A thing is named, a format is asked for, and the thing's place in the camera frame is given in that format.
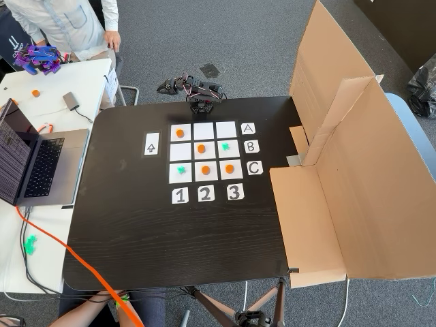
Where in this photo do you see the paper sheet number 2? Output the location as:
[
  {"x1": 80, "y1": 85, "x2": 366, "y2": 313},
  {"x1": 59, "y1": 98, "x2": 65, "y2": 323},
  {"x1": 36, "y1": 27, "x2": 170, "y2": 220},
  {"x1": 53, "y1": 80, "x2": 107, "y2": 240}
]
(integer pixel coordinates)
[{"x1": 197, "y1": 185, "x2": 215, "y2": 202}]

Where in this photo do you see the person's left hand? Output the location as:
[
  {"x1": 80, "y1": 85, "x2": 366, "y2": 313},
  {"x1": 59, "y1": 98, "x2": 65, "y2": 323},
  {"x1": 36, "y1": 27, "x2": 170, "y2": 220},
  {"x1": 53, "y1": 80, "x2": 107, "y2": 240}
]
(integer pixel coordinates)
[{"x1": 104, "y1": 30, "x2": 122, "y2": 53}]

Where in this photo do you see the grey USB hub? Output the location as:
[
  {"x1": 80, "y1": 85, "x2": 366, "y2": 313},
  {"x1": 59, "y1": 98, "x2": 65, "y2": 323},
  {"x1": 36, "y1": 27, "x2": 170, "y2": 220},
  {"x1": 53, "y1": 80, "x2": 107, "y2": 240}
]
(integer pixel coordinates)
[{"x1": 62, "y1": 91, "x2": 81, "y2": 112}]

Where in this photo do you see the black plastic bag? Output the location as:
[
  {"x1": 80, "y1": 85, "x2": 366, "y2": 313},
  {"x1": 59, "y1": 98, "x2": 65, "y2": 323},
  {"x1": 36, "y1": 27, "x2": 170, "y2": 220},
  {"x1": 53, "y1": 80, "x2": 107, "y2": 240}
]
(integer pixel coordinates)
[{"x1": 407, "y1": 63, "x2": 436, "y2": 119}]

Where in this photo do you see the chair with metal frame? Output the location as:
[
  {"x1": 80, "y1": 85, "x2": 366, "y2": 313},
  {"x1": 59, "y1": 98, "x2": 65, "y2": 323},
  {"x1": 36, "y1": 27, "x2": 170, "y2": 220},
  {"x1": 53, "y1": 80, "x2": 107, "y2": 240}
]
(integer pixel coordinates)
[{"x1": 108, "y1": 44, "x2": 140, "y2": 107}]

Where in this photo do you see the paper sheet with arrow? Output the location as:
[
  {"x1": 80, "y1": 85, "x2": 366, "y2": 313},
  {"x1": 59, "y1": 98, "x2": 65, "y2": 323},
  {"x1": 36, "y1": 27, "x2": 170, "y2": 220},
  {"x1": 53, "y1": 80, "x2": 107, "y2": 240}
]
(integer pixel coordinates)
[{"x1": 144, "y1": 131, "x2": 160, "y2": 157}]

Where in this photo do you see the person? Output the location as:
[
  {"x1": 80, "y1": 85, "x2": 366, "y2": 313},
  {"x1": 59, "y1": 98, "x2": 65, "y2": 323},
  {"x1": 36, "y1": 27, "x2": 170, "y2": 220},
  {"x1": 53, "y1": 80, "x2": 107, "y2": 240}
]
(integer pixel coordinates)
[
  {"x1": 0, "y1": 289, "x2": 168, "y2": 327},
  {"x1": 5, "y1": 0, "x2": 122, "y2": 64}
]

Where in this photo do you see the black hub cable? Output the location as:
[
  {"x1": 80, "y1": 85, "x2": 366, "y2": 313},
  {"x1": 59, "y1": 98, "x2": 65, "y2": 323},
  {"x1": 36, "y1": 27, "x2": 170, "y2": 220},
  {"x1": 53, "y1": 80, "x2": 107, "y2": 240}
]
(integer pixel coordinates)
[{"x1": 73, "y1": 108, "x2": 93, "y2": 123}]

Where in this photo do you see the dark brown counter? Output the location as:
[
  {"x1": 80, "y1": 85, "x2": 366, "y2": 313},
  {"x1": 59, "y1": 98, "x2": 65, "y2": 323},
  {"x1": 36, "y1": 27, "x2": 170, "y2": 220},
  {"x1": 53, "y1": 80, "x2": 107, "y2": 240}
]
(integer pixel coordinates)
[{"x1": 354, "y1": 0, "x2": 436, "y2": 74}]

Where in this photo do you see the thin green wire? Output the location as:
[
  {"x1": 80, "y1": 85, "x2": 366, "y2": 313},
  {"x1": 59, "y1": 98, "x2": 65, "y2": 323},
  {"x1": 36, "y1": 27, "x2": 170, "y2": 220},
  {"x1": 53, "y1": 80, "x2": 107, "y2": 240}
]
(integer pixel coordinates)
[{"x1": 411, "y1": 277, "x2": 436, "y2": 307}]

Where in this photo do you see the thin black cable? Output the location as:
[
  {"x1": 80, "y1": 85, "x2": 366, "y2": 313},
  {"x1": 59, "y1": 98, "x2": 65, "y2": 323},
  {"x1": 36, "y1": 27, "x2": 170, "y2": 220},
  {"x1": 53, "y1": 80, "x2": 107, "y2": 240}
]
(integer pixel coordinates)
[
  {"x1": 18, "y1": 206, "x2": 113, "y2": 303},
  {"x1": 22, "y1": 206, "x2": 113, "y2": 300}
]

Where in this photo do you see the light blue furniture piece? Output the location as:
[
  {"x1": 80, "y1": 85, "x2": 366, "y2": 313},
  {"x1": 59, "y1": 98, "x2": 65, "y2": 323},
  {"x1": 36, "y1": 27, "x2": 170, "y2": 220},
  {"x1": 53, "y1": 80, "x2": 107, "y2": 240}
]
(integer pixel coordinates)
[{"x1": 384, "y1": 92, "x2": 432, "y2": 164}]

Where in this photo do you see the black printed bag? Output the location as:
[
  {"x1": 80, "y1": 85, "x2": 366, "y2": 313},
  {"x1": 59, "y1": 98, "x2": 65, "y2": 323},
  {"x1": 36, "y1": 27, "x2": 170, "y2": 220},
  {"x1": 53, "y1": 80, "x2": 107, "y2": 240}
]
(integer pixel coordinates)
[{"x1": 0, "y1": 8, "x2": 33, "y2": 71}]

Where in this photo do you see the red white servo cable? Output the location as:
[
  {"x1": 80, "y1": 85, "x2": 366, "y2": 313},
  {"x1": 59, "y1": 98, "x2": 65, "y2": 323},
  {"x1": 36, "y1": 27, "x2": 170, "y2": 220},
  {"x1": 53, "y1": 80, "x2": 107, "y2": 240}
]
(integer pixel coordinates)
[{"x1": 182, "y1": 73, "x2": 226, "y2": 102}]

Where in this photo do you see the white square paper sheet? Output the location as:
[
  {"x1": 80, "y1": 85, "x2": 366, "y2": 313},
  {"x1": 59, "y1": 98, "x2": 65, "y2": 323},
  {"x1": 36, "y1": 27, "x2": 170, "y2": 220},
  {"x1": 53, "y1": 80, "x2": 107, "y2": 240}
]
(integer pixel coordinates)
[
  {"x1": 168, "y1": 163, "x2": 193, "y2": 184},
  {"x1": 215, "y1": 121, "x2": 238, "y2": 140},
  {"x1": 193, "y1": 122, "x2": 215, "y2": 141},
  {"x1": 219, "y1": 160, "x2": 244, "y2": 181},
  {"x1": 193, "y1": 141, "x2": 216, "y2": 160},
  {"x1": 194, "y1": 161, "x2": 219, "y2": 183},
  {"x1": 169, "y1": 142, "x2": 193, "y2": 162},
  {"x1": 170, "y1": 123, "x2": 192, "y2": 142},
  {"x1": 217, "y1": 140, "x2": 240, "y2": 159}
]

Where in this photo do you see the grey open laptop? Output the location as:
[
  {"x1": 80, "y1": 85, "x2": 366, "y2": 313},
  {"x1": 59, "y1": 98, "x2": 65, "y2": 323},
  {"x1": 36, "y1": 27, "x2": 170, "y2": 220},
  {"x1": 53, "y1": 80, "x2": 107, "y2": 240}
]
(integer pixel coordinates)
[{"x1": 0, "y1": 98, "x2": 90, "y2": 208}]

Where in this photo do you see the large brown cardboard screen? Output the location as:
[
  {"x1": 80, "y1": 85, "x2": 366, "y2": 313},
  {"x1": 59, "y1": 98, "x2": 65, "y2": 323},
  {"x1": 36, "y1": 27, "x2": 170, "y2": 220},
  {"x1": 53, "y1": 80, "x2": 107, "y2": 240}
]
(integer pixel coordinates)
[{"x1": 268, "y1": 0, "x2": 436, "y2": 290}]

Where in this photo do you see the paper sheet number 3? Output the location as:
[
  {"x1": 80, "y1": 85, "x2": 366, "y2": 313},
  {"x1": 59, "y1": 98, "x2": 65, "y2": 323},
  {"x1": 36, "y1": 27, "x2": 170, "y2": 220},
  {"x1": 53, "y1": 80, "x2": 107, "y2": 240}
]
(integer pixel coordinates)
[{"x1": 227, "y1": 183, "x2": 245, "y2": 201}]

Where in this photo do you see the thick orange cable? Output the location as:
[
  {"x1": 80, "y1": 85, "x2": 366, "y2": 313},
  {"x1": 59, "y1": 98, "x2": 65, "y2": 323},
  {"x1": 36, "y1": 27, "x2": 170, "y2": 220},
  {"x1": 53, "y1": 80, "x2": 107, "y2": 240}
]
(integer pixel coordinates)
[{"x1": 15, "y1": 206, "x2": 146, "y2": 327}]

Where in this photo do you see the paper sheet letter C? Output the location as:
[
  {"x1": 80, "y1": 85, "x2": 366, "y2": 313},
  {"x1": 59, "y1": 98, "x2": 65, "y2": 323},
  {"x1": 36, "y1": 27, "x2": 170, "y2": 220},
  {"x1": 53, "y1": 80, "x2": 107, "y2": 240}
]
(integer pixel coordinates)
[{"x1": 246, "y1": 160, "x2": 264, "y2": 176}]

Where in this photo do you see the white printed paper sheet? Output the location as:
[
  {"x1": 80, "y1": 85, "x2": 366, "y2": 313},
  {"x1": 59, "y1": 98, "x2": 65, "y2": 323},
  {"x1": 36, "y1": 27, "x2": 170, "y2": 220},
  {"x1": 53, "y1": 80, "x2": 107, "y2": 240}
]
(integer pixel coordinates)
[{"x1": 104, "y1": 66, "x2": 119, "y2": 99}]

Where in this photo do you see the tripod with brown legs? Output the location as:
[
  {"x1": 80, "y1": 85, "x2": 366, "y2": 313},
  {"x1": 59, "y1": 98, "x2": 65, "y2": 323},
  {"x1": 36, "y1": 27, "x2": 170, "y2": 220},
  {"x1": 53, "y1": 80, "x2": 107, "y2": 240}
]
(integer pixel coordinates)
[{"x1": 180, "y1": 277, "x2": 287, "y2": 327}]

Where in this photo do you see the purple leader arm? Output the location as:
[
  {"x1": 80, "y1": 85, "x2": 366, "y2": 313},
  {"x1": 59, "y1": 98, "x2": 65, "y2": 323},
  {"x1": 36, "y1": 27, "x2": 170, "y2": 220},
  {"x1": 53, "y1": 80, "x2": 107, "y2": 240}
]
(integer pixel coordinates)
[{"x1": 12, "y1": 44, "x2": 63, "y2": 76}]

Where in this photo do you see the paper sheet number 1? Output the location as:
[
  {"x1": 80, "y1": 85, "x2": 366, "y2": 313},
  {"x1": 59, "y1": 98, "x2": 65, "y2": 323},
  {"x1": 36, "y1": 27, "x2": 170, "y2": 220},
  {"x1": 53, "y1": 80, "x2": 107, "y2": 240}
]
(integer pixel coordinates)
[{"x1": 172, "y1": 187, "x2": 189, "y2": 204}]

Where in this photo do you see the black floor box lid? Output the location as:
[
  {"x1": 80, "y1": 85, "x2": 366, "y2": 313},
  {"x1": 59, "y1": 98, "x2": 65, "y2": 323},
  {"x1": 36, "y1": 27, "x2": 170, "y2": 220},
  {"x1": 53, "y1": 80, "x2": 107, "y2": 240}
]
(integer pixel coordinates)
[{"x1": 200, "y1": 63, "x2": 221, "y2": 78}]

